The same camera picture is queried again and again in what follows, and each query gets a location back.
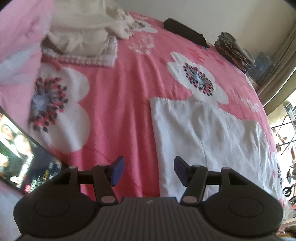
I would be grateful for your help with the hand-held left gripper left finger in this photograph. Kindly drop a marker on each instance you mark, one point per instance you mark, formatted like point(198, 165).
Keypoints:
point(118, 171)

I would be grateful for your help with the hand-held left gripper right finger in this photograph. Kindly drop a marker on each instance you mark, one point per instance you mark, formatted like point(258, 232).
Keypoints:
point(180, 171)

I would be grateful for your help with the white button shirt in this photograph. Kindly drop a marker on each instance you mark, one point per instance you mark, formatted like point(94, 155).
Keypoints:
point(208, 139)

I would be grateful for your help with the cream garment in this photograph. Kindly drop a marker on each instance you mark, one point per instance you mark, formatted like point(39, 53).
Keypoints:
point(81, 25)

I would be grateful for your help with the stack of folded clothes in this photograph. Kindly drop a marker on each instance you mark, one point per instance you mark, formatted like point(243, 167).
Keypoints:
point(235, 51)

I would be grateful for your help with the pink floral blanket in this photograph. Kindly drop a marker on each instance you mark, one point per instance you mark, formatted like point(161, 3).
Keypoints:
point(129, 104)

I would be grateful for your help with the folding table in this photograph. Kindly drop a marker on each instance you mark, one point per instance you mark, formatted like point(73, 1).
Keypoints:
point(284, 129)

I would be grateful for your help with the white lace-trimmed cloth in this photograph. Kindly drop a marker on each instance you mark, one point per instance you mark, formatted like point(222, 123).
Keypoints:
point(92, 58)

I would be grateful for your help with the black folded garment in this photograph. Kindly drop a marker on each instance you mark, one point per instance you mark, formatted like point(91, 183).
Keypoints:
point(185, 32)

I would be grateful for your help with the pink quilt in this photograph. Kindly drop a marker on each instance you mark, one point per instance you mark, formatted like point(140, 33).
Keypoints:
point(20, 41)

